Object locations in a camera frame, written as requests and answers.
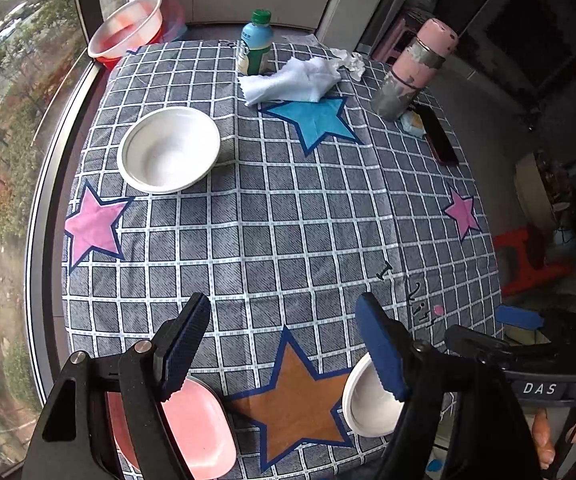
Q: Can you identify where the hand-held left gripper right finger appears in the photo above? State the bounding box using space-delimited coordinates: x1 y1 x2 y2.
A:
355 292 539 480

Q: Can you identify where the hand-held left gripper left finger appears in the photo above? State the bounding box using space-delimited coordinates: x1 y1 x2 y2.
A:
27 292 212 480

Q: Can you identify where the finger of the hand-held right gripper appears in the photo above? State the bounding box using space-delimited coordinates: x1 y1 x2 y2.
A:
495 305 545 332
444 325 515 362

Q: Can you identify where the small white bowl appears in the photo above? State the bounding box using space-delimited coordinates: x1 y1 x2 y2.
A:
342 352 409 437

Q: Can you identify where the pink square plate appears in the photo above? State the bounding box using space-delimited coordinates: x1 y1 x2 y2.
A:
105 375 236 479

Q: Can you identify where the large white bowl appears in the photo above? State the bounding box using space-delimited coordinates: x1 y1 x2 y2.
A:
117 106 221 195

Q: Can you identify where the person's right hand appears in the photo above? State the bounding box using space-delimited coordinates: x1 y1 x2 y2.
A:
530 406 576 471

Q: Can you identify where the red plastic stool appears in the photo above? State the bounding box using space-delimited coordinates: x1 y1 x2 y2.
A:
492 227 576 297

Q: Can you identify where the beige round basket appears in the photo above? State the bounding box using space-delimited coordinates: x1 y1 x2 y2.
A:
514 152 576 231

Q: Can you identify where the grey checkered star tablecloth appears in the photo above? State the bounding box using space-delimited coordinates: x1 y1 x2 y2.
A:
62 40 504 480

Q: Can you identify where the black smartphone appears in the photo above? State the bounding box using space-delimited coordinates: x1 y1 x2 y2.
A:
410 102 460 166

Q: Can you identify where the small tissue packet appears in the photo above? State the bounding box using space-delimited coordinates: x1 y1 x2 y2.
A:
399 110 428 138

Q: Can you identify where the pink and silver thermos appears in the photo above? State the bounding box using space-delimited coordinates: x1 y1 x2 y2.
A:
370 17 460 122

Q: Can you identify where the pink plastic stool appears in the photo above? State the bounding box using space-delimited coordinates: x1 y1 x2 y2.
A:
372 15 419 63

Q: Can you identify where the green capped drink bottle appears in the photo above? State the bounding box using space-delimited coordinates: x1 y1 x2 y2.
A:
236 9 275 77

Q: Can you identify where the red plastic basin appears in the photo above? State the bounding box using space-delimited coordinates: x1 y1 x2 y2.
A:
95 0 187 68

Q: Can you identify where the translucent pink basin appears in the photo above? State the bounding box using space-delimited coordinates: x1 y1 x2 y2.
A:
87 0 164 61

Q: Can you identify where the dark window frame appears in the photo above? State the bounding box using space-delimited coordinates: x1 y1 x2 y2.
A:
23 0 134 411

